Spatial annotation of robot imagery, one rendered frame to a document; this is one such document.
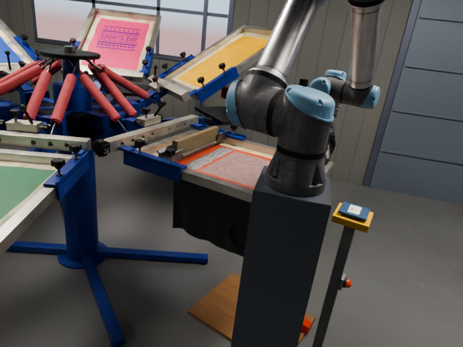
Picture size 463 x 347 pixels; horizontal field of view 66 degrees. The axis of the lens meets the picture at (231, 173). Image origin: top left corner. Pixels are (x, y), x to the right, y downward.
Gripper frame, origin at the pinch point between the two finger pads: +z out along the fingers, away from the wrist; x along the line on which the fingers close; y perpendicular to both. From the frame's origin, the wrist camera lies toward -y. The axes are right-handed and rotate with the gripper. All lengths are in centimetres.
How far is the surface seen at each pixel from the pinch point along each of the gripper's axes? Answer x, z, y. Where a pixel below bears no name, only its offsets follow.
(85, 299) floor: -108, 108, 27
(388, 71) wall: -2, -21, -273
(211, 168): -43.3, 12.6, 10.5
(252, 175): -25.6, 12.6, 4.9
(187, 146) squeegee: -57, 6, 10
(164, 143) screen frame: -73, 9, 6
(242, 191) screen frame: -19.4, 9.5, 28.7
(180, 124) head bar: -80, 6, -17
